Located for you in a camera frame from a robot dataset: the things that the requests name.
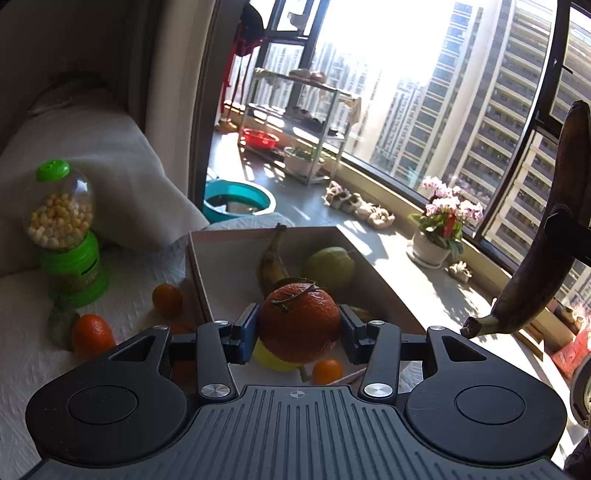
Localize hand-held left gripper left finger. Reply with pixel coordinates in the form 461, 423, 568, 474
92, 302, 262, 402

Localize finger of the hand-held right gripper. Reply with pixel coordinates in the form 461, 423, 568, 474
543, 204, 587, 297

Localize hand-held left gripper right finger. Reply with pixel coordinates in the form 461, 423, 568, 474
338, 304, 505, 402

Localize large yellow-green pear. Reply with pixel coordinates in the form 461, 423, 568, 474
252, 342, 308, 374

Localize small orange mandarin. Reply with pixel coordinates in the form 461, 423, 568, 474
152, 283, 184, 318
312, 359, 344, 385

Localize large orange with stem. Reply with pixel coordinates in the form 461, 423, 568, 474
257, 282, 341, 364

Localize spotted banana with sticker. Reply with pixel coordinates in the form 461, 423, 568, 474
257, 223, 290, 296

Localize pink cardboard box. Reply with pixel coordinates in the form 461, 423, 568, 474
186, 225, 428, 393

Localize small green pear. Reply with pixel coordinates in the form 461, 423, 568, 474
303, 247, 356, 291

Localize large brown-spotted banana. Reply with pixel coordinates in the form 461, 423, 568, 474
460, 100, 591, 338

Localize small beige ornament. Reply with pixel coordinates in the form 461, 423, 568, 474
446, 260, 473, 284

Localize potted flowering plant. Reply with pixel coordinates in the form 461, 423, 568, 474
406, 175, 484, 269

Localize beige plush slippers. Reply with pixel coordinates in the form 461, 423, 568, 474
355, 203, 396, 230
324, 180, 363, 213

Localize red printed packet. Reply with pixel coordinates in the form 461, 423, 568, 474
551, 322, 591, 380

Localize teal plastic basin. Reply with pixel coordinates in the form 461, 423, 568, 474
203, 178, 277, 225

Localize high-rise buildings outside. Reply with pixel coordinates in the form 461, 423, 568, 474
314, 0, 591, 278

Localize white planter with greens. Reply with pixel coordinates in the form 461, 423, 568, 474
283, 146, 325, 176

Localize green candy dispenser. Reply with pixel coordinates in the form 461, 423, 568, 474
23, 159, 112, 309

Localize red plastic basin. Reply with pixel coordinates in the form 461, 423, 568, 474
242, 128, 280, 151

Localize white cloth-covered furniture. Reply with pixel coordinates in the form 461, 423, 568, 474
0, 74, 211, 278

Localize white textured tablecloth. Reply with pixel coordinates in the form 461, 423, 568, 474
0, 217, 296, 469

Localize grey curtain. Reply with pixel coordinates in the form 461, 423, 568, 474
124, 0, 252, 217

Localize metal shelf rack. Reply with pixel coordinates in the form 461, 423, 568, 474
239, 67, 357, 186

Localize hanging red clothes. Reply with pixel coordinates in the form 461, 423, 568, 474
224, 4, 271, 116

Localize black window frame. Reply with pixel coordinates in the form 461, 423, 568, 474
203, 0, 591, 282

